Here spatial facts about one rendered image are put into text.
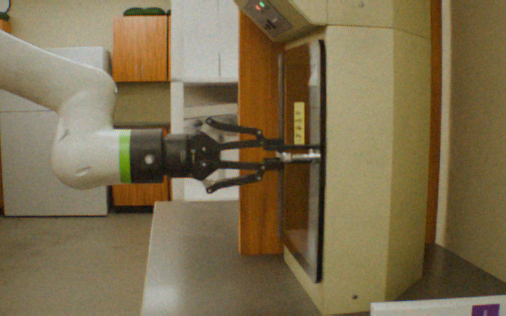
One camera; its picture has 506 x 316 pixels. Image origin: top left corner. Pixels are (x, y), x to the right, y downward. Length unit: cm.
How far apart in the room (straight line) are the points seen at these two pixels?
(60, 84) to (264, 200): 54
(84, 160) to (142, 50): 520
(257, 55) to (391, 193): 47
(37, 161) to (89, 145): 503
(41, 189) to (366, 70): 528
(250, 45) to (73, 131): 47
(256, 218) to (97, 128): 47
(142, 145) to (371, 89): 37
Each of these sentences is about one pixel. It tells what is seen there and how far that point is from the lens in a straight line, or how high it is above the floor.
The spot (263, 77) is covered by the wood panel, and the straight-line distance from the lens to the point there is 119.
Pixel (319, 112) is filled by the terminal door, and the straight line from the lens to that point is 85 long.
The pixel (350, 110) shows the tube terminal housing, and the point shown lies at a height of 128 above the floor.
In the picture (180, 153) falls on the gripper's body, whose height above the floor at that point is 121.
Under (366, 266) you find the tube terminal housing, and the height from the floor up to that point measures 102.
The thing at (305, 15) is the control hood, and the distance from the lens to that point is 84.
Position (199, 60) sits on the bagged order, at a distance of 222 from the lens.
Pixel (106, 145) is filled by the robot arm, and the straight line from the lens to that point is 88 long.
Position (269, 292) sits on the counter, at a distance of 102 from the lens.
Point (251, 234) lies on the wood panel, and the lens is 123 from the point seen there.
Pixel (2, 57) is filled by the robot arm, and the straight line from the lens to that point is 91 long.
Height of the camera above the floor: 130
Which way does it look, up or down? 6 degrees down
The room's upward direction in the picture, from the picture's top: straight up
